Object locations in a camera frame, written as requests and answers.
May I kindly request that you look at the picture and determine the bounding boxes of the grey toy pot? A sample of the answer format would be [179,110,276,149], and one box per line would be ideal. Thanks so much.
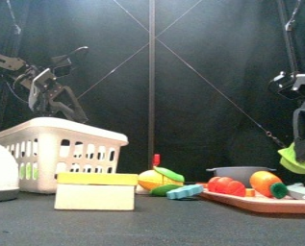
[205,165,278,188]

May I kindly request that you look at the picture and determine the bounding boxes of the vertical metal frame pole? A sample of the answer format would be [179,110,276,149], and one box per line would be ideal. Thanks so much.
[148,0,157,170]

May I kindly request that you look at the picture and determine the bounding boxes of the green toy vegetable piece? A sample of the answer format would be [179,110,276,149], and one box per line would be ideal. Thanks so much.
[149,184,184,198]

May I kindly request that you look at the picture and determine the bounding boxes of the orange toy carrot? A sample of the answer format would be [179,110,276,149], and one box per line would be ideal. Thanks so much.
[250,170,291,200]

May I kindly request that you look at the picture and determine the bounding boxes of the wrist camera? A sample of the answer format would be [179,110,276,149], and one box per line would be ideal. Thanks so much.
[52,45,91,79]
[268,70,299,99]

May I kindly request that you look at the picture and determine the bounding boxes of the yellow toy squash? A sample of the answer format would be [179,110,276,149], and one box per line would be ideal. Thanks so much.
[137,168,183,192]

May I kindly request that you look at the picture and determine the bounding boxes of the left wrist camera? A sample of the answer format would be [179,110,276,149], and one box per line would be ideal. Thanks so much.
[52,45,91,79]

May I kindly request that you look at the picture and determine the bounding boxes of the red toy tomato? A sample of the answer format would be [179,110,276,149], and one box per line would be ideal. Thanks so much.
[207,175,248,198]

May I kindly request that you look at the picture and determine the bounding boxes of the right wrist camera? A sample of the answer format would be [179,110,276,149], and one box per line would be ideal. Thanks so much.
[268,70,299,99]

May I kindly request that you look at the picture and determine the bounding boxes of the yellow white toy block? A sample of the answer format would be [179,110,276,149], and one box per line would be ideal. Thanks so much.
[53,171,141,212]

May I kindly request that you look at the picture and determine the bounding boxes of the white plastic basket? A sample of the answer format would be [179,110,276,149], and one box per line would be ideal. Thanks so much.
[0,116,131,195]

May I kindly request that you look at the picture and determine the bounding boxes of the white grey toy knife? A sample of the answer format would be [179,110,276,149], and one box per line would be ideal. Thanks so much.
[287,183,305,202]

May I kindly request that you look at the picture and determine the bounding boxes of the blue toy piece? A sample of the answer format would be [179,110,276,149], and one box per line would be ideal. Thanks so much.
[165,184,207,201]

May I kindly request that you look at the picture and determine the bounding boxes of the diagonal frame wire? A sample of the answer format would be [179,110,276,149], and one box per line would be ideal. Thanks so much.
[113,0,288,149]
[77,0,205,100]

